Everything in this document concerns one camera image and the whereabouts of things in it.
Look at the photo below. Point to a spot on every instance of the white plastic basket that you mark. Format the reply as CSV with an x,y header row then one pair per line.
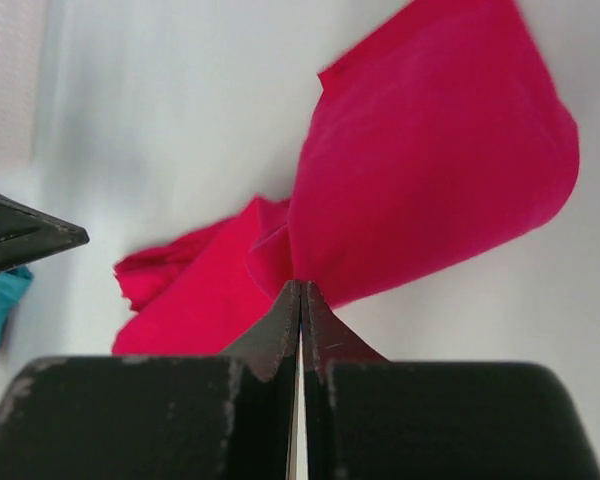
x,y
22,31

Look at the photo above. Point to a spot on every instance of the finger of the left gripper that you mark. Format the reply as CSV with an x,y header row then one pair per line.
x,y
28,235

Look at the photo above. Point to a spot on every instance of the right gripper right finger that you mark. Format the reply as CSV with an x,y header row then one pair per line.
x,y
371,418

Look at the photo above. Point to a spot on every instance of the pink t shirt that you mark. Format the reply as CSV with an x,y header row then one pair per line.
x,y
436,138

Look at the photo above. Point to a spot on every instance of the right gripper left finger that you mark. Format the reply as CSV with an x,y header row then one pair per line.
x,y
226,416

